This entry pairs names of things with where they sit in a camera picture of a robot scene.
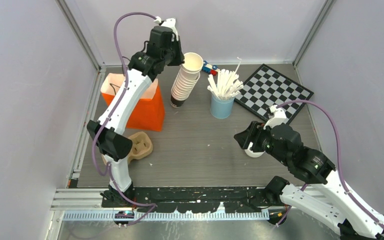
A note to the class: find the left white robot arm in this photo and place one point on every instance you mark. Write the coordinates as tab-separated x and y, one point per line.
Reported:
107	131

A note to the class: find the red blue toy car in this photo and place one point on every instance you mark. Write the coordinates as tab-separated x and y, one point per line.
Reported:
210	69

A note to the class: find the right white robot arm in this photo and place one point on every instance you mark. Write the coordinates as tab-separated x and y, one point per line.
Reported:
346	214

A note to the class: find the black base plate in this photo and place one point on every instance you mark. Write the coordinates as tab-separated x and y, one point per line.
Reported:
196	200

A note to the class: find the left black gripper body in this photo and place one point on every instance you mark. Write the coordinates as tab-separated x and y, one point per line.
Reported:
173	56

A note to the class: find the orange paper bag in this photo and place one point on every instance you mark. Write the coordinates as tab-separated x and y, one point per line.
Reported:
149	112

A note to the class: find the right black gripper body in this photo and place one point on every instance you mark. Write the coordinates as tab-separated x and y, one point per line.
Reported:
261	141

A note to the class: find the stack of white lids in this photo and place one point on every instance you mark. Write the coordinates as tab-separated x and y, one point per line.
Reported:
253	154

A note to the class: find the bundle of white straws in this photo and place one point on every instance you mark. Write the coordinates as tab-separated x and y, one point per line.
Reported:
227	85

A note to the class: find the brown cardboard cup carrier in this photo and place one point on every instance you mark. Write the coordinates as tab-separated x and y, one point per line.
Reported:
142	146

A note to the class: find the blue straw holder cup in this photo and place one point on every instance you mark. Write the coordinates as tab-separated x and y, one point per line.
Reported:
221	109

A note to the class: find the stack of paper cups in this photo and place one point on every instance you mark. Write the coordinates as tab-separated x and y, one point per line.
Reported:
186	79

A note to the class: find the black white checkerboard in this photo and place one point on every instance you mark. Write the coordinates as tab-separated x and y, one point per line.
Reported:
267	87

